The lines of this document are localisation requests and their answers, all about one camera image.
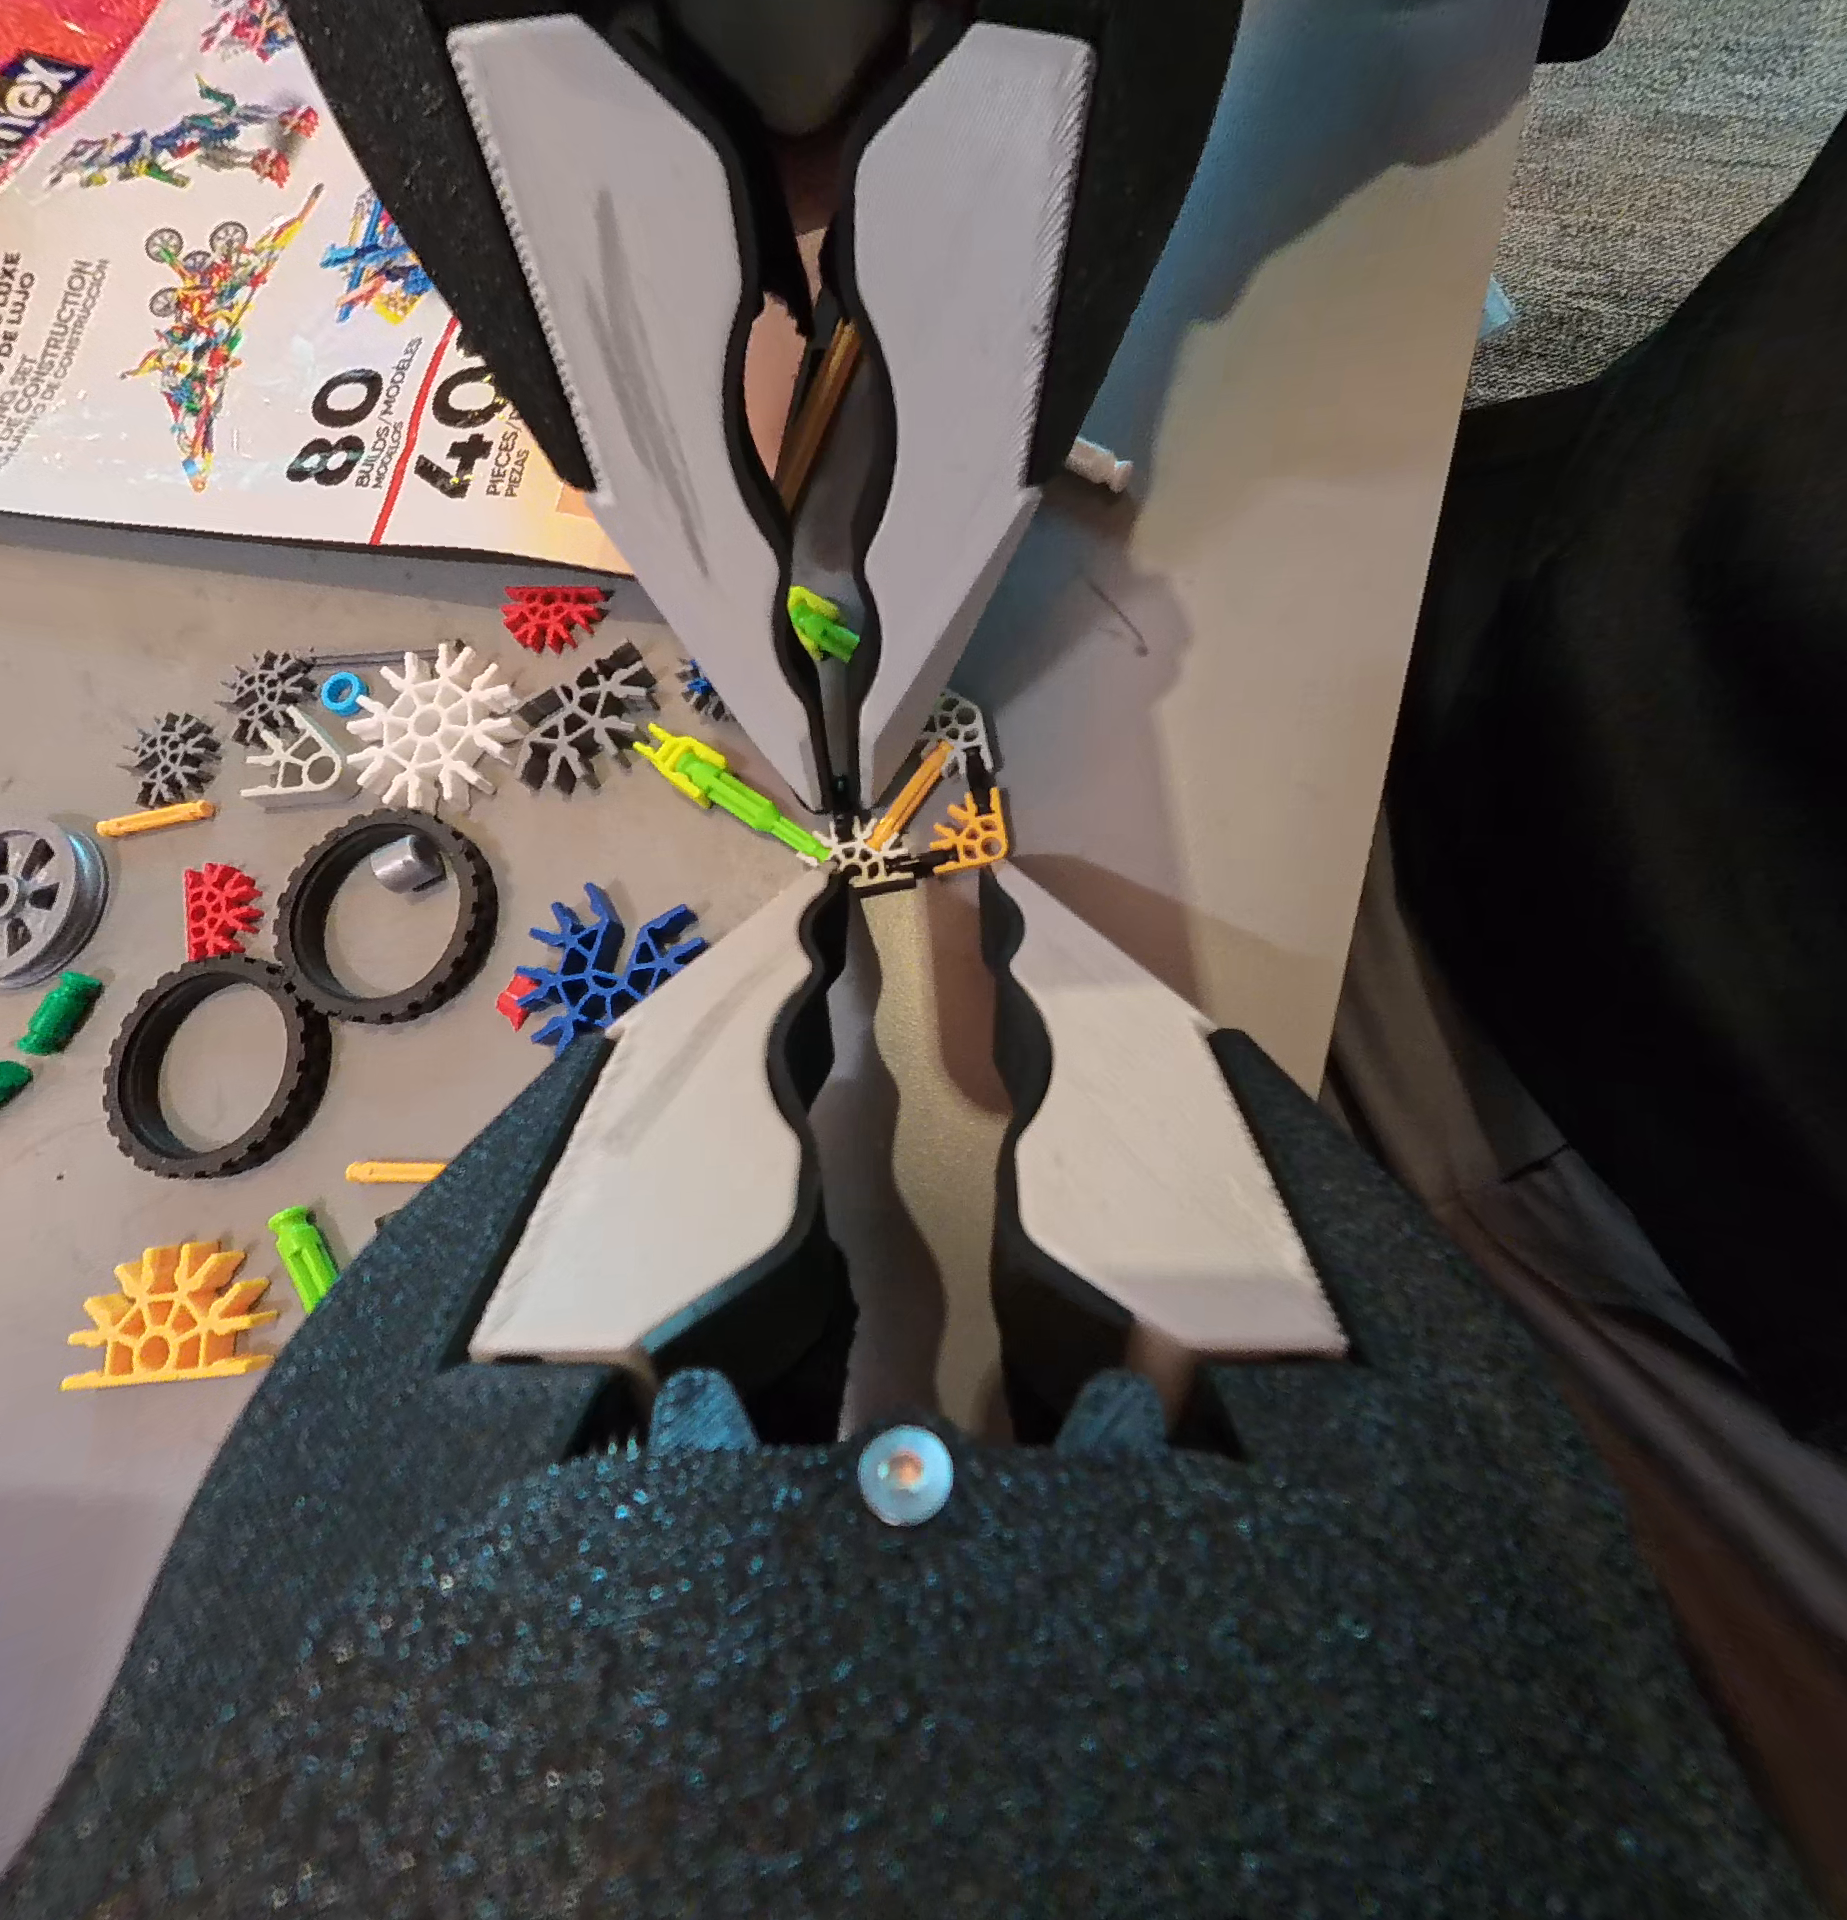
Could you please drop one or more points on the light grey connector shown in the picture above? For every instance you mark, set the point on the light grey connector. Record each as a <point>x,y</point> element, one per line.
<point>297,769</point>

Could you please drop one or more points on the instruction booklet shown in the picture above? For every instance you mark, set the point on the instruction booklet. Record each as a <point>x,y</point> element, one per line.
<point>189,450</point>

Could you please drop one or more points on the small red clip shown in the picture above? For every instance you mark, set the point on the small red clip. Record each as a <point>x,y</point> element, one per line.
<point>515,993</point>

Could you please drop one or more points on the thin dark grey rod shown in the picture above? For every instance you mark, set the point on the thin dark grey rod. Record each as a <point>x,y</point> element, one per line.
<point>377,657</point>

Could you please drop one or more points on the grey wheel hub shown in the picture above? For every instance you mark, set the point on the grey wheel hub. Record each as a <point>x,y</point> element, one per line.
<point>23,908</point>

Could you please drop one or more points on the light green rod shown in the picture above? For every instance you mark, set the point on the light green rod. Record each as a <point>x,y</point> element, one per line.
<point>305,1252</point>

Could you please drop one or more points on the person's beige trousers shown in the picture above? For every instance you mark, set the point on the person's beige trousers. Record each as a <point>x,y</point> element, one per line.
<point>1404,1081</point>

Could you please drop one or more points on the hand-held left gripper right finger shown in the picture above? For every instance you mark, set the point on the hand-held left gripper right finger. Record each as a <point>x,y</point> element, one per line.
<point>1164,1201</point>

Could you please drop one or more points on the green rod with lime clip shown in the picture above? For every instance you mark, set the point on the green rod with lime clip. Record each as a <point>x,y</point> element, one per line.
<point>819,623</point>
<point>715,780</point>

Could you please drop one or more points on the interlocked blue grey snowflake connectors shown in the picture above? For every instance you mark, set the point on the interlocked blue grey snowflake connectors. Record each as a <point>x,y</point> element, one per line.
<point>699,686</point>

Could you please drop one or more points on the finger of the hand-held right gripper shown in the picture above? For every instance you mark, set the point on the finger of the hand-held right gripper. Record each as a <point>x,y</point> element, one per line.
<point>969,300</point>
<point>625,300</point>

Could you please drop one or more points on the yellow fan connector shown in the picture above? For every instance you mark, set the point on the yellow fan connector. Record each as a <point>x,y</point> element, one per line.
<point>167,1321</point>

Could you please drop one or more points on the white snowflake connector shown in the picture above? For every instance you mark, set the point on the white snowflake connector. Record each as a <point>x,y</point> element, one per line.
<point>421,724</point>

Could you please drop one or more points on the large blue connector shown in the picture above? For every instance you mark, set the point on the large blue connector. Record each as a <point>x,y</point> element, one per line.
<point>609,961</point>

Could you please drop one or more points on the person's black garment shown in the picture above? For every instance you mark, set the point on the person's black garment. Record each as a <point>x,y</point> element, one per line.
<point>1644,750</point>

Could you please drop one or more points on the white rod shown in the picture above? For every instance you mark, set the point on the white rod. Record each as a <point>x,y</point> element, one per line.
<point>1104,465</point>

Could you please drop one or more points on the small grey spacer cylinder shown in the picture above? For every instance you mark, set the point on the small grey spacer cylinder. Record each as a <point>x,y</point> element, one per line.
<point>407,871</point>

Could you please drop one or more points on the small dark grey snowflake connector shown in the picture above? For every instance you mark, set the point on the small dark grey snowflake connector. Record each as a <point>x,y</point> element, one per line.
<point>173,758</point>
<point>271,691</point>

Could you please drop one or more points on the short yellow rod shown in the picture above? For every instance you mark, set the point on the short yellow rod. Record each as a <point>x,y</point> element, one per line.
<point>155,819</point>
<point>399,1170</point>

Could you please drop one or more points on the yellow grey connector rod assembly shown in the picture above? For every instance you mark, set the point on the yellow grey connector rod assembly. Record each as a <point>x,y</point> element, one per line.
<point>973,841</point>

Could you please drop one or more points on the red fan connector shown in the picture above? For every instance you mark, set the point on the red fan connector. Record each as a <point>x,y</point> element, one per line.
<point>557,615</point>
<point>221,911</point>

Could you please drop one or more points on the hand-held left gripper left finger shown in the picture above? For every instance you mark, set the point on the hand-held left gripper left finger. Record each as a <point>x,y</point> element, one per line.
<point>669,1201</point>

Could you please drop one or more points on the black rubber tire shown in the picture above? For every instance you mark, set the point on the black rubber tire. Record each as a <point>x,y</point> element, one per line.
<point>129,1081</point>
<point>305,901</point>

